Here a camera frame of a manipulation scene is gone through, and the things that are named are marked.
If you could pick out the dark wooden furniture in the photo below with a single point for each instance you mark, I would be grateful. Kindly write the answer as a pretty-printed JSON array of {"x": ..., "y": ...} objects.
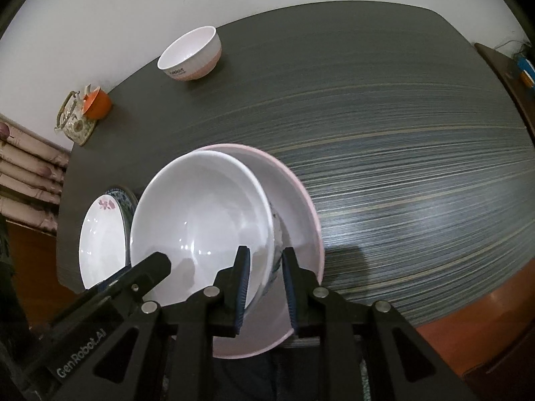
[{"x": 514, "y": 92}]

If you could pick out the white bowl with pink base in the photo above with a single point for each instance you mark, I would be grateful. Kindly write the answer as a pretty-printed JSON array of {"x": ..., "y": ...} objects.
[{"x": 190, "y": 56}]

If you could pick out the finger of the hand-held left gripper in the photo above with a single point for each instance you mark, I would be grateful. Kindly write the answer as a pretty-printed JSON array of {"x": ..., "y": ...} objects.
[{"x": 152, "y": 268}]

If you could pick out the large pink bowl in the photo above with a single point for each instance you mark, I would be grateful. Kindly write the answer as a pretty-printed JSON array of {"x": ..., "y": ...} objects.
[{"x": 294, "y": 200}]

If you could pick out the blue floral plate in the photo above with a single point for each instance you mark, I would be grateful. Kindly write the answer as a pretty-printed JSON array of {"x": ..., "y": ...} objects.
[{"x": 127, "y": 202}]

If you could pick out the pink pleated curtain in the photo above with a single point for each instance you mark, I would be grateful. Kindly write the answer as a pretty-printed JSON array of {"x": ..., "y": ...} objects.
[{"x": 29, "y": 167}]

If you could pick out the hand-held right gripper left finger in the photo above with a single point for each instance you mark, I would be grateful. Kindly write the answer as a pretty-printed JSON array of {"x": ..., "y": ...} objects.
[{"x": 242, "y": 290}]

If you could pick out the white plate with pink roses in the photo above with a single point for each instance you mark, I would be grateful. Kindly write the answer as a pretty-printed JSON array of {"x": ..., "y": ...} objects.
[{"x": 100, "y": 246}]

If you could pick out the orange cup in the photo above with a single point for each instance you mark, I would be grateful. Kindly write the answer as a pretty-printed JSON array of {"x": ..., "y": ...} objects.
[{"x": 98, "y": 106}]

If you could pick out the floral teapot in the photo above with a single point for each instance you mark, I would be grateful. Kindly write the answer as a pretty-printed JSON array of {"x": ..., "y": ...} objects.
[{"x": 77, "y": 127}]

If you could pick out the white bowl with blue print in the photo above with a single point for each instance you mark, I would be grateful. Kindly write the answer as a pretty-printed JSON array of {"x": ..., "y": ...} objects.
[{"x": 196, "y": 217}]

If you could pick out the blue and orange object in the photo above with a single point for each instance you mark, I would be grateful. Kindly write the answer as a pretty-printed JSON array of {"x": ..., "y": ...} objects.
[{"x": 526, "y": 71}]

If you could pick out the wooden cabinet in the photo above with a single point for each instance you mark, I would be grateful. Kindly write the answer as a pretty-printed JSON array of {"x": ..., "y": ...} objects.
[{"x": 33, "y": 267}]

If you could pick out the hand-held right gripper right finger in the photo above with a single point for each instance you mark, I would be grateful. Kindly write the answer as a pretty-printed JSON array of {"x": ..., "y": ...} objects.
[{"x": 290, "y": 294}]

